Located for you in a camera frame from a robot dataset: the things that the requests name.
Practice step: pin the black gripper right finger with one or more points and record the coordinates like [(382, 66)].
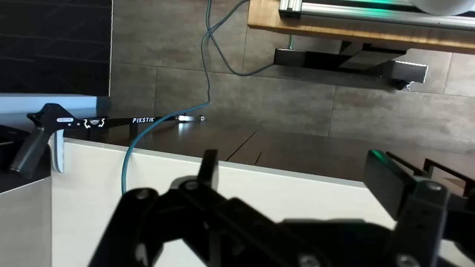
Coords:
[(427, 213)]

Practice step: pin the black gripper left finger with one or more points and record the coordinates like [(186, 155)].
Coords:
[(191, 211)]

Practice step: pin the black camera tripod mount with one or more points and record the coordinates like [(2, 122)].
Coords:
[(54, 118)]

